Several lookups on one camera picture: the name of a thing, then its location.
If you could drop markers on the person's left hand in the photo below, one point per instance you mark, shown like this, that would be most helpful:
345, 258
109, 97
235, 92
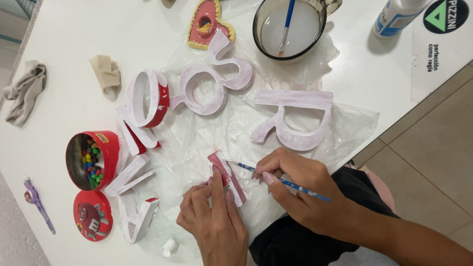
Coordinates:
218, 229

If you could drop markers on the person's right hand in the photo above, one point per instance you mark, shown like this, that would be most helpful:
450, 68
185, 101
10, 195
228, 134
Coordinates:
310, 192

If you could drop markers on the blue thin paintbrush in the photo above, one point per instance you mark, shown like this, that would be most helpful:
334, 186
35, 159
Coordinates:
314, 193

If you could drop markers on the red white straight letter piece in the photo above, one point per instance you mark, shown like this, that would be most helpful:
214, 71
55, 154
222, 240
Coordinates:
236, 184

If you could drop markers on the small white cap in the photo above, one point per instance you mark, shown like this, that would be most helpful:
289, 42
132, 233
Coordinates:
169, 248

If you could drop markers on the person's black clothing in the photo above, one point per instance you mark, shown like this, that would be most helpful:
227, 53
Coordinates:
292, 245

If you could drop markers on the pink seat cushion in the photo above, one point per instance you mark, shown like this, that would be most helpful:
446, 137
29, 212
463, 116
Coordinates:
380, 186

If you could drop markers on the white pointed letter red side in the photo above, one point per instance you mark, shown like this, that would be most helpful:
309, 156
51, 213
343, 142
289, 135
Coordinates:
142, 221

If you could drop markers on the clear plastic sheet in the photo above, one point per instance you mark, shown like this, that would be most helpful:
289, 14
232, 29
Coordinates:
207, 136

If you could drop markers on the white painted letter with leg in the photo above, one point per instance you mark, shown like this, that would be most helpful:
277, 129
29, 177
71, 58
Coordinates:
295, 99

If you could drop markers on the white painted forked letter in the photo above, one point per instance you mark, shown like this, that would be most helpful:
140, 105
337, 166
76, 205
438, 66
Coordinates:
127, 177

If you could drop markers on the red round tin lid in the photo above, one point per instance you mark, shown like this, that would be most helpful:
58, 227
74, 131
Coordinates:
92, 216

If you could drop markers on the white painted round letter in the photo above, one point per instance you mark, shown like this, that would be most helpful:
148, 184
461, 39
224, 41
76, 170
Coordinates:
221, 98

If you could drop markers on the red round candy tin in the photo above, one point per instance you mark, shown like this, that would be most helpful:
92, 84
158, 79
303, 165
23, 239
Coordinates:
109, 155

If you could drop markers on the white zigzag letter red side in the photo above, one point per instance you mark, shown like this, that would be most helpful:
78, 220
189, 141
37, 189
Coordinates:
127, 127

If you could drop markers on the colourful candies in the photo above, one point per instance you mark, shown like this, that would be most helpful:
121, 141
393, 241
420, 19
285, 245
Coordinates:
92, 166

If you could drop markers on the round letter with red side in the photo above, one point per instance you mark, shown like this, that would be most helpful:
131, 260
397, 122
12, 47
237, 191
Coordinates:
162, 99

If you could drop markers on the white painted curved letter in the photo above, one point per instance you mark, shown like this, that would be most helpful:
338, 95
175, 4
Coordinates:
242, 68

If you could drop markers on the glass mug with white water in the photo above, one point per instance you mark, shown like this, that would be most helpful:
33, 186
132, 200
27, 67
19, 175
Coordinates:
299, 33

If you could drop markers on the purple wristwatch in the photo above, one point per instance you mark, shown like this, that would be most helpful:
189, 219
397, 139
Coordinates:
37, 201

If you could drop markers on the beige crumpled cloth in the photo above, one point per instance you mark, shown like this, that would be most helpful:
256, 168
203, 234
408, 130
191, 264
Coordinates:
107, 74

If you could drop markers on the white bottle with blue label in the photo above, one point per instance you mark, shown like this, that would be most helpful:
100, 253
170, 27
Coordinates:
395, 16

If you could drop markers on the pink heart-shaped ceramic piece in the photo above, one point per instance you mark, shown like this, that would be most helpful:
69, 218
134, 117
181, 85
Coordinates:
201, 24

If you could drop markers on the grey crumpled cloth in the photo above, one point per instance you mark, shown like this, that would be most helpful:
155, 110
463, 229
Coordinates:
27, 88

